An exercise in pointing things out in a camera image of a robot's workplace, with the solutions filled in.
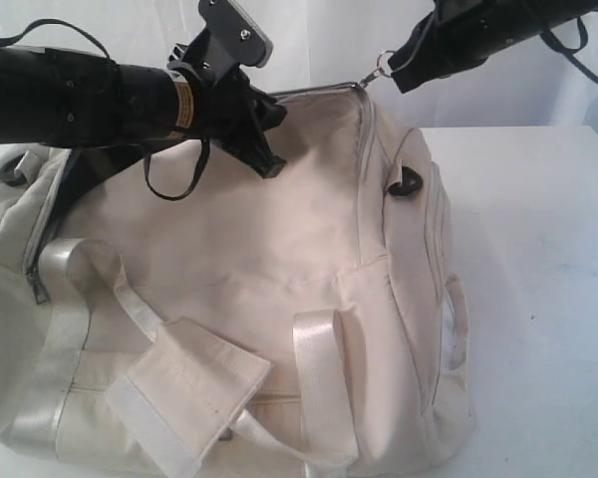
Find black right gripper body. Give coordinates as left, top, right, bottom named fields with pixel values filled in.
left=425, top=0, right=598, bottom=60

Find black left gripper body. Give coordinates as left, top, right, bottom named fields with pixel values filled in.
left=166, top=54, right=287, bottom=149

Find cream fabric duffel bag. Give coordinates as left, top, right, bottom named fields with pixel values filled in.
left=0, top=88, right=471, bottom=477

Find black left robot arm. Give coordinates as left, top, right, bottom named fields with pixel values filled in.
left=0, top=29, right=286, bottom=178

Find white backdrop curtain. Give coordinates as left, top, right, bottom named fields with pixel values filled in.
left=0, top=0, right=598, bottom=133

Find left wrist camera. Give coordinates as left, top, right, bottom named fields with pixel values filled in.
left=166, top=0, right=273, bottom=84

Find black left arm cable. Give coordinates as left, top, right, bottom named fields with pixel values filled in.
left=0, top=18, right=215, bottom=201

